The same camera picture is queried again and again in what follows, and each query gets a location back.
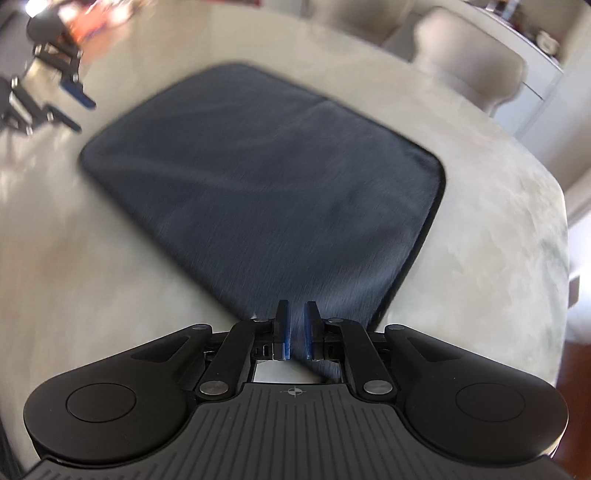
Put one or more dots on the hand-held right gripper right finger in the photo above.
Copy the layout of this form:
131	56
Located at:
308	333

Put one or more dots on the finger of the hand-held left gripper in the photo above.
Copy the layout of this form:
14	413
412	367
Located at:
77	92
64	119

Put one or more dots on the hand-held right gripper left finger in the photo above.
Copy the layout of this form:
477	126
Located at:
286	331

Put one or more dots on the dark grey towel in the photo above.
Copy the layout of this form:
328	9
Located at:
263	184

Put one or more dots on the beige upholstered chair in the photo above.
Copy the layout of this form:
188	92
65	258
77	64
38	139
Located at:
466	60

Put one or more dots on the white sideboard cabinet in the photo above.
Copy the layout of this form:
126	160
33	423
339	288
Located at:
540	69

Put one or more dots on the white ceramic pot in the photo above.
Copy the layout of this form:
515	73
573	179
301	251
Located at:
548	42

